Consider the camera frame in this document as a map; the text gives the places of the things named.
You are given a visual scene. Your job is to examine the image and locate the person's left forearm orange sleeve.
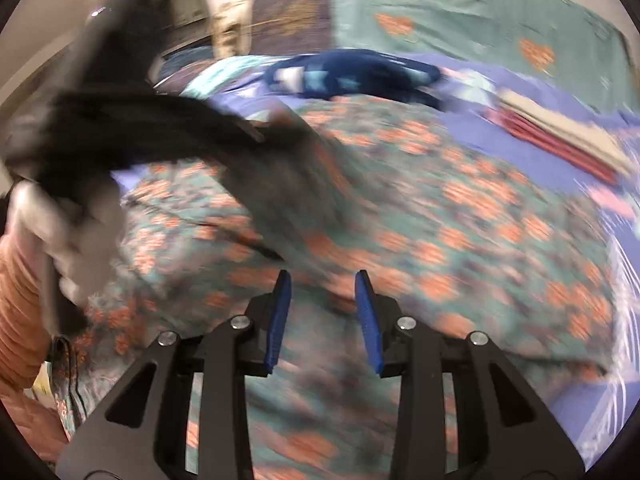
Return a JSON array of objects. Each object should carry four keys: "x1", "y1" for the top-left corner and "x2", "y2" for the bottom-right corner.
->
[{"x1": 0, "y1": 232, "x2": 68, "y2": 461}]

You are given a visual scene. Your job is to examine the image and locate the beige crumpled cloth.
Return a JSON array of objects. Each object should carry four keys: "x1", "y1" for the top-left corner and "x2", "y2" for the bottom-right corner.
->
[{"x1": 214, "y1": 2, "x2": 252, "y2": 60}]

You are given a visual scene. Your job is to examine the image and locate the beige folded cloth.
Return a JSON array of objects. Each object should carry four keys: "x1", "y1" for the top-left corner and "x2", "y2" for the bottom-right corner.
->
[{"x1": 495, "y1": 87, "x2": 633, "y2": 176}]

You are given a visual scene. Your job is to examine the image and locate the green heart print sheet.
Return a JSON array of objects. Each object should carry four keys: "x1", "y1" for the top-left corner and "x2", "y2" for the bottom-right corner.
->
[{"x1": 332, "y1": 0, "x2": 640, "y2": 116}]

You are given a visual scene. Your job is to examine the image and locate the blue printed bedsheet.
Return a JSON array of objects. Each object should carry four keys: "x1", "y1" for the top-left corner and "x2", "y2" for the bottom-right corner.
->
[{"x1": 110, "y1": 50, "x2": 640, "y2": 411}]

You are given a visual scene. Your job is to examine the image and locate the dark tree print pillow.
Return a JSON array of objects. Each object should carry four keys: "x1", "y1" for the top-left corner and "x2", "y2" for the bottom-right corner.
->
[{"x1": 250, "y1": 0, "x2": 336, "y2": 56}]

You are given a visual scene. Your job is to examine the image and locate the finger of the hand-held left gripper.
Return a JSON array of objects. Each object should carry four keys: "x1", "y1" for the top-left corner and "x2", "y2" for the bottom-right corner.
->
[
  {"x1": 145, "y1": 90, "x2": 313, "y2": 148},
  {"x1": 210, "y1": 152, "x2": 286, "y2": 263}
]

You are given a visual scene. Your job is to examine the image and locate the navy star print garment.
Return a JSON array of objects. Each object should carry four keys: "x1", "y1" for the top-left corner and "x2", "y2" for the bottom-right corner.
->
[{"x1": 265, "y1": 49, "x2": 443, "y2": 106}]

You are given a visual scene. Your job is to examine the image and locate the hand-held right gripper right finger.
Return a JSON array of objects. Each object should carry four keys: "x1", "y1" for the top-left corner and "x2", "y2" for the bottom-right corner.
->
[{"x1": 354, "y1": 269, "x2": 585, "y2": 480}]

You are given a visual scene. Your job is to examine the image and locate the green floral cloth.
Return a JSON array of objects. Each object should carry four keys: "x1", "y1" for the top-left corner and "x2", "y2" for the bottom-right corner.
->
[{"x1": 50, "y1": 95, "x2": 621, "y2": 480}]

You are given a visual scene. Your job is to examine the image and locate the red folded cloth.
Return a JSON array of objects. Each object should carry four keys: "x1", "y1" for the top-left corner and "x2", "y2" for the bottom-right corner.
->
[{"x1": 487, "y1": 107, "x2": 621, "y2": 186}]

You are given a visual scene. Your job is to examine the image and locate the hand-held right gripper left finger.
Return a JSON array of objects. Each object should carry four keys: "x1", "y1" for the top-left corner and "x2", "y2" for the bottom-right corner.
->
[{"x1": 56, "y1": 269, "x2": 292, "y2": 480}]

